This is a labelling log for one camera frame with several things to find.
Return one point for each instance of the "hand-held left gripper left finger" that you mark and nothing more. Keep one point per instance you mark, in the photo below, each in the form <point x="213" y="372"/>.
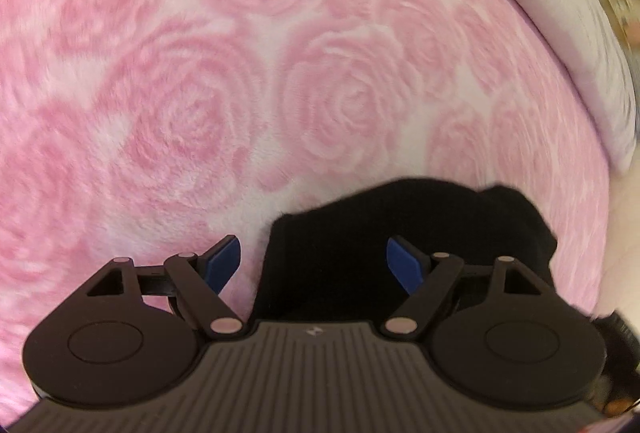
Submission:
<point x="222" y="263"/>

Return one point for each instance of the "black garment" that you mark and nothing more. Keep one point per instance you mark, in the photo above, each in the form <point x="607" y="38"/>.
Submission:
<point x="340" y="253"/>

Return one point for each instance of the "pink rose blanket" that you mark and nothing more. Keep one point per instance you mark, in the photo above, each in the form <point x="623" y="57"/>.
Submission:
<point x="200" y="88"/>

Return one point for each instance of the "dresser with small items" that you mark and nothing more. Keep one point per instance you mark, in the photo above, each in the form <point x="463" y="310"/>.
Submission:
<point x="625" y="13"/>

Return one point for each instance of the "white ribbed bedsheet edge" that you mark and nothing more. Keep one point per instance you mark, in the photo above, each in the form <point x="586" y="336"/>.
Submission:
<point x="560" y="13"/>

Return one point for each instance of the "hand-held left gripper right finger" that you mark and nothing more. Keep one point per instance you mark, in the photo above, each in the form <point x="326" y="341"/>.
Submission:
<point x="402" y="263"/>

